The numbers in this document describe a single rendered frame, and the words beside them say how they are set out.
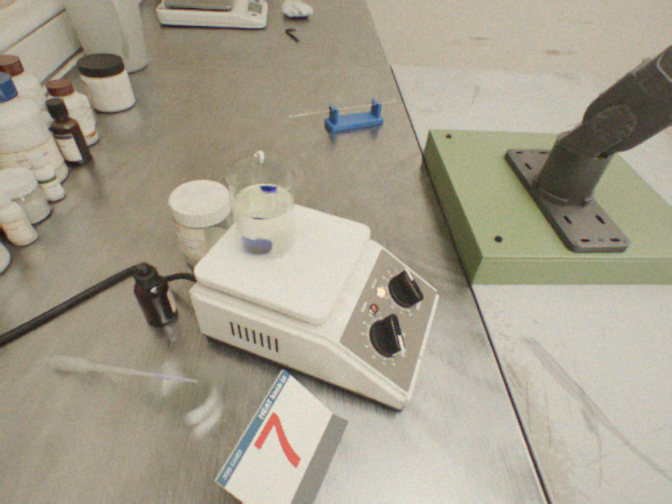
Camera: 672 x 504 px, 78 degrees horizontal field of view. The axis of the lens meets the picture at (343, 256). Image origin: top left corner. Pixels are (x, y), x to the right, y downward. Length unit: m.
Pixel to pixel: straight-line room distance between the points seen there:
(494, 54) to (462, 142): 1.36
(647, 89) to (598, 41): 1.68
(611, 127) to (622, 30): 1.72
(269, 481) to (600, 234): 0.42
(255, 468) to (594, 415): 0.29
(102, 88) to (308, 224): 0.50
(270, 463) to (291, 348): 0.09
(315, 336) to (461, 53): 1.71
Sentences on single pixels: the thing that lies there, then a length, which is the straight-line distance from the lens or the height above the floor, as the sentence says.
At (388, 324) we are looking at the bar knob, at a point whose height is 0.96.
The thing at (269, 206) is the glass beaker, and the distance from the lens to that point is 0.32.
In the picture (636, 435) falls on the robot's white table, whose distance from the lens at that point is 0.46.
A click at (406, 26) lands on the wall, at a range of 1.86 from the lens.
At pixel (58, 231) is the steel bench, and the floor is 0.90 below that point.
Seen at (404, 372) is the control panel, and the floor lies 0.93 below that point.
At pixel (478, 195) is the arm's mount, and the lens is 0.54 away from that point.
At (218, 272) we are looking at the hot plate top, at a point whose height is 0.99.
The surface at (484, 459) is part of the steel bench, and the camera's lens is 0.39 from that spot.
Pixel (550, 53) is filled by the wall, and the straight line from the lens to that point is 2.09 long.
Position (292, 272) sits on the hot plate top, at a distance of 0.34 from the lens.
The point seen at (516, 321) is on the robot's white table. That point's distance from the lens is 0.47.
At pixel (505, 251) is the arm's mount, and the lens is 0.47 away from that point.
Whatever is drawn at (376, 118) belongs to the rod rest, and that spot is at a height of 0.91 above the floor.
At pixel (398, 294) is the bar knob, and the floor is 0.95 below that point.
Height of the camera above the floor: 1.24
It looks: 45 degrees down
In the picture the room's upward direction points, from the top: 5 degrees clockwise
